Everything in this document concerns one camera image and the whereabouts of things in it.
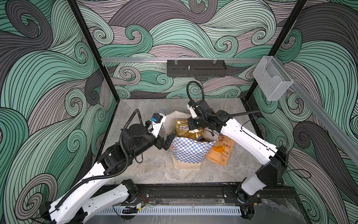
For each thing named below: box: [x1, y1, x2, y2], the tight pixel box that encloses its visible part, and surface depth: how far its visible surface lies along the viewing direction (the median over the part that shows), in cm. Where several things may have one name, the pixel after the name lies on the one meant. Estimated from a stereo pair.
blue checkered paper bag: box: [164, 110, 220, 170], surface depth 73 cm
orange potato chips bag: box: [206, 132, 235, 167], surface depth 85 cm
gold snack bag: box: [175, 119, 205, 140], surface depth 77 cm
